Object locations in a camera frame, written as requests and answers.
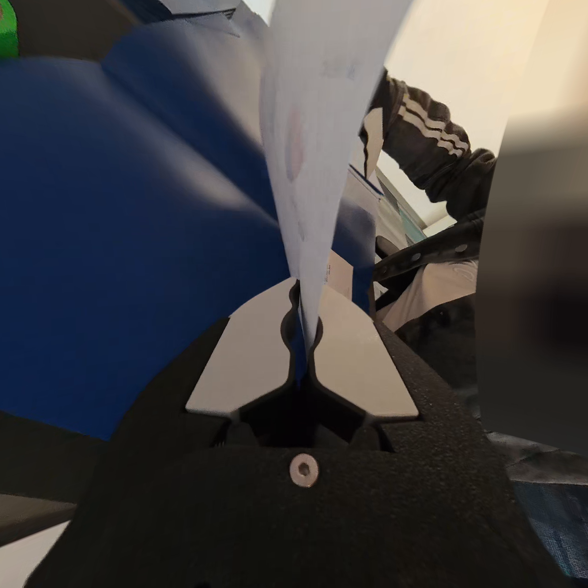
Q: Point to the blue paper folder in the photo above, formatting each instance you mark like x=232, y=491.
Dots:
x=115, y=229

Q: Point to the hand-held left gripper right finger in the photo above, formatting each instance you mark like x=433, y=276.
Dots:
x=363, y=367

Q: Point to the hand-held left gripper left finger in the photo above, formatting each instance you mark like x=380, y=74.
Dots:
x=243, y=358

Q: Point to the person's dark jacket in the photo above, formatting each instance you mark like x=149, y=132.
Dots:
x=436, y=353

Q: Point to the dark blue cloth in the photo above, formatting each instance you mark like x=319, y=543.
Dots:
x=551, y=519

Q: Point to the person's beige shirt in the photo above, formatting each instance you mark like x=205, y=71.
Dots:
x=422, y=294

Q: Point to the green tape roll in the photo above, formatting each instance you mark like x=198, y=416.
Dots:
x=7, y=27

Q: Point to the white sheet with coloured print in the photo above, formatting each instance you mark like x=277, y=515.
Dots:
x=317, y=138

